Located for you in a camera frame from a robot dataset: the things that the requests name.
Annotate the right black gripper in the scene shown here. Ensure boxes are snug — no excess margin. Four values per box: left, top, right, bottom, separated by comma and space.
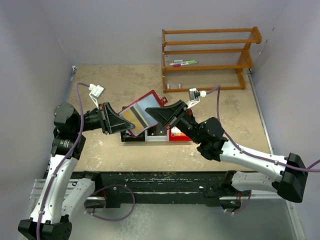
145, 100, 204, 145

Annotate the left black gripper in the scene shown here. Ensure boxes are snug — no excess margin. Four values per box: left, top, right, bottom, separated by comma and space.
73, 101, 134, 133

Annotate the red plastic bin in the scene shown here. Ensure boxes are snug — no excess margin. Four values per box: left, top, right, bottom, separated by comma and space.
169, 127, 191, 142

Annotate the red leather card holder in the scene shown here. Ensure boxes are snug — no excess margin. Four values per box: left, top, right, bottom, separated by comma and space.
128, 90, 168, 130

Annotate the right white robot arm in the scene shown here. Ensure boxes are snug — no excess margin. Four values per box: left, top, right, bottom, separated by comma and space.
145, 100, 308, 203

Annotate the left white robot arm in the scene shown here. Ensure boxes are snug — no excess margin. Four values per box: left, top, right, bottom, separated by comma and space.
18, 102, 134, 240

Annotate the gold cards pile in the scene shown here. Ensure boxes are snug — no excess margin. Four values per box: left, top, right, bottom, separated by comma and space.
171, 127, 185, 137

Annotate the black plastic bin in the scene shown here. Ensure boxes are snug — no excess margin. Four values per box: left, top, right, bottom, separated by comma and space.
119, 103, 146, 142

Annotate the white plastic bin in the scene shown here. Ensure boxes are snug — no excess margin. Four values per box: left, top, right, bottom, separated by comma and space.
144, 124, 169, 142

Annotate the purple marker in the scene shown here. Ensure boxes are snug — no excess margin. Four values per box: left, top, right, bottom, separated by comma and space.
172, 61, 198, 67

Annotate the green marker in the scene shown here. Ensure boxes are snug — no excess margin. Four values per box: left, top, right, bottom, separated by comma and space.
173, 59, 195, 63

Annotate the wooden rack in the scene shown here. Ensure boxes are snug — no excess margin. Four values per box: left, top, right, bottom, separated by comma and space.
161, 26, 262, 93

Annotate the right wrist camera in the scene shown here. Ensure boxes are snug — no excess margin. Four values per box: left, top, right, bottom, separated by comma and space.
187, 88, 207, 109

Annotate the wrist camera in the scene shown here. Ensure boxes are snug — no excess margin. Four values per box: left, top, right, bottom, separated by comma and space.
88, 83, 105, 105
187, 88, 207, 109

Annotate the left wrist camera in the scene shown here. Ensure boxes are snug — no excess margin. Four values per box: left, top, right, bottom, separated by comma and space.
88, 83, 105, 105

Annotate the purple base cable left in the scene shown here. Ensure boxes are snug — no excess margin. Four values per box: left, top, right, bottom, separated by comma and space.
84, 182, 136, 222

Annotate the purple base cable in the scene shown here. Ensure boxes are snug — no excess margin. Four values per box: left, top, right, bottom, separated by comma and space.
223, 189, 253, 216
84, 182, 136, 222

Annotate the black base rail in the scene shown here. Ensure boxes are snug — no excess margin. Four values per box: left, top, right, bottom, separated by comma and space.
70, 171, 243, 210

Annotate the aluminium frame rail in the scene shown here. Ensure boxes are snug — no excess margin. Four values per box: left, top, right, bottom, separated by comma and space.
30, 179, 281, 199

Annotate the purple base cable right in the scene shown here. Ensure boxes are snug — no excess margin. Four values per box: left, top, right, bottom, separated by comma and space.
223, 189, 253, 216

